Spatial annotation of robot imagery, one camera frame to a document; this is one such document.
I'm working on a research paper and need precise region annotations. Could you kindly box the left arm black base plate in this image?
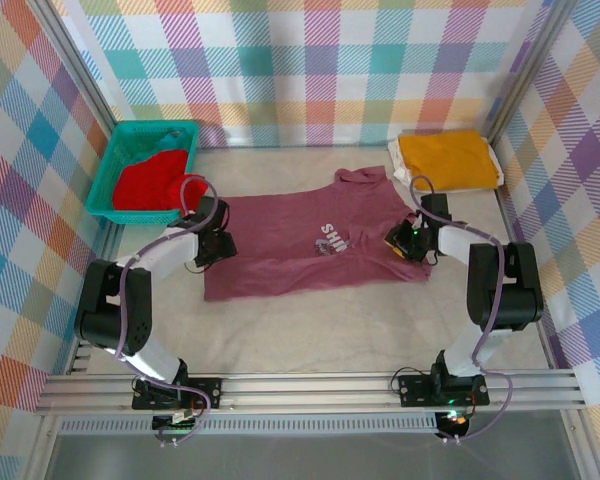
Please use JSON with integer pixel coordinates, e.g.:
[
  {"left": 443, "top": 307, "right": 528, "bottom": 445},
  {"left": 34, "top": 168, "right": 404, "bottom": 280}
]
[{"left": 131, "top": 377, "right": 224, "bottom": 411}]

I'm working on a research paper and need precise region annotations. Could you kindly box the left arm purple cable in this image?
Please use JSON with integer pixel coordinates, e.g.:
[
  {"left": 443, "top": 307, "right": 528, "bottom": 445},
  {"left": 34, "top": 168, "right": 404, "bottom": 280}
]
[{"left": 114, "top": 174, "right": 219, "bottom": 446}]

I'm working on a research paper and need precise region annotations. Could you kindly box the long aluminium base rail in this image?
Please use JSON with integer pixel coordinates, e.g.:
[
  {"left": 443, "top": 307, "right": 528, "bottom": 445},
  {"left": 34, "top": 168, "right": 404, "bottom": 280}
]
[{"left": 33, "top": 368, "right": 586, "bottom": 415}]

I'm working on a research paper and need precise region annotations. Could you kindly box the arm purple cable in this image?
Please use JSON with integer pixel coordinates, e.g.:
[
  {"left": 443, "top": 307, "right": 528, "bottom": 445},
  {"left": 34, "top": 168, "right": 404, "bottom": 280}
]
[
  {"left": 409, "top": 174, "right": 514, "bottom": 444},
  {"left": 114, "top": 174, "right": 219, "bottom": 446}
]

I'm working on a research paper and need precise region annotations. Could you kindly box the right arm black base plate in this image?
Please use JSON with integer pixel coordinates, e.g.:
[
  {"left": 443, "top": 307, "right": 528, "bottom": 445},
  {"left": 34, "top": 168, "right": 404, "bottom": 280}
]
[{"left": 397, "top": 372, "right": 491, "bottom": 409}]

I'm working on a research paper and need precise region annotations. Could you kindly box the teal t-shirt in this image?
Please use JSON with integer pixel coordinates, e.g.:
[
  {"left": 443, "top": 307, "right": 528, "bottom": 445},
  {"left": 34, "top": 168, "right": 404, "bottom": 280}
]
[{"left": 153, "top": 129, "right": 190, "bottom": 152}]

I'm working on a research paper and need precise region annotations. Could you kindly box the grey slotted cable duct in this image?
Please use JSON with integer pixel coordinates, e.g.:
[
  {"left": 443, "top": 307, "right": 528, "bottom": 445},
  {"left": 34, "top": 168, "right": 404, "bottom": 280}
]
[{"left": 58, "top": 417, "right": 439, "bottom": 435}]

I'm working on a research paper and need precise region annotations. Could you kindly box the maroon printed t-shirt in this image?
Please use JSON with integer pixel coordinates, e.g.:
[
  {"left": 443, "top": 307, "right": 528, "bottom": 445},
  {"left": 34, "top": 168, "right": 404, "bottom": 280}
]
[{"left": 202, "top": 166, "right": 434, "bottom": 303}]

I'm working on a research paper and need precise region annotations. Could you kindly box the teal plastic basket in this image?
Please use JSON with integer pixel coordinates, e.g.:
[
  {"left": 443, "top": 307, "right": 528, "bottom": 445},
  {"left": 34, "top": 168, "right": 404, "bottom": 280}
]
[{"left": 84, "top": 120, "right": 201, "bottom": 225}]

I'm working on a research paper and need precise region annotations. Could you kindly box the aluminium frame post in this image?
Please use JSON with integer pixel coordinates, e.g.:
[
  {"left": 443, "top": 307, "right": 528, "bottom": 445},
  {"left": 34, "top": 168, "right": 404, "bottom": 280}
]
[
  {"left": 484, "top": 0, "right": 576, "bottom": 141},
  {"left": 29, "top": 0, "right": 119, "bottom": 136}
]

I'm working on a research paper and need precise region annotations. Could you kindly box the small controller circuit board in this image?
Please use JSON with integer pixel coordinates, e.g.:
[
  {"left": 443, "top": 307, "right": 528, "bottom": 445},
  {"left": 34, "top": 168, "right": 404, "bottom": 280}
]
[
  {"left": 437, "top": 408, "right": 474, "bottom": 436},
  {"left": 152, "top": 408, "right": 204, "bottom": 434}
]

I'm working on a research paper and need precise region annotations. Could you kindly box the folded mustard yellow t-shirt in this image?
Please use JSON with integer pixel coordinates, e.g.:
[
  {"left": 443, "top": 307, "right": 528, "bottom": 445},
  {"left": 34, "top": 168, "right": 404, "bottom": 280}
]
[{"left": 397, "top": 130, "right": 500, "bottom": 194}]

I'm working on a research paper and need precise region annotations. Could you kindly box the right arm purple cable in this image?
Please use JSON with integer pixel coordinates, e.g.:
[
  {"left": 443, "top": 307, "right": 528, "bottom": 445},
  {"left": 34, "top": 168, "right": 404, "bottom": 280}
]
[{"left": 409, "top": 174, "right": 514, "bottom": 444}]

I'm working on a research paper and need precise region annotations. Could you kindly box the red t-shirt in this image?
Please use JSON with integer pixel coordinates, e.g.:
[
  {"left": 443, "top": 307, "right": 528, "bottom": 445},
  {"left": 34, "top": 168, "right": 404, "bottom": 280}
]
[{"left": 112, "top": 148, "right": 216, "bottom": 214}]

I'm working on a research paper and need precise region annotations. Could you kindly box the folded yellow cloth stack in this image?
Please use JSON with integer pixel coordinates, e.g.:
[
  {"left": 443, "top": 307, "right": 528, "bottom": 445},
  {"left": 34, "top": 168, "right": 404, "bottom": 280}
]
[{"left": 387, "top": 134, "right": 505, "bottom": 196}]

